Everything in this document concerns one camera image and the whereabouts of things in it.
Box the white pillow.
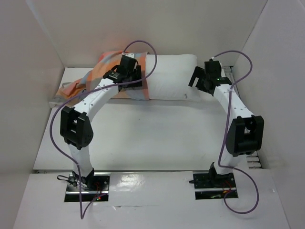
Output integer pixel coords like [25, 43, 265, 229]
[112, 53, 203, 102]

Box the orange grey checked pillowcase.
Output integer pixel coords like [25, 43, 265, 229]
[49, 51, 149, 108]

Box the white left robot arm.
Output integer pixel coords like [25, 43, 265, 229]
[60, 54, 142, 190]

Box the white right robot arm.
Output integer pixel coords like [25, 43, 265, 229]
[189, 60, 264, 188]

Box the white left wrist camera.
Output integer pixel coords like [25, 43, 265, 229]
[123, 53, 135, 59]

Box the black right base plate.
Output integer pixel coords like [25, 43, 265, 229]
[189, 172, 238, 200]

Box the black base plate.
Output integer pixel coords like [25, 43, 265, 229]
[189, 172, 238, 200]
[63, 172, 110, 202]

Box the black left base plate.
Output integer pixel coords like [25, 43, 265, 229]
[63, 172, 110, 202]

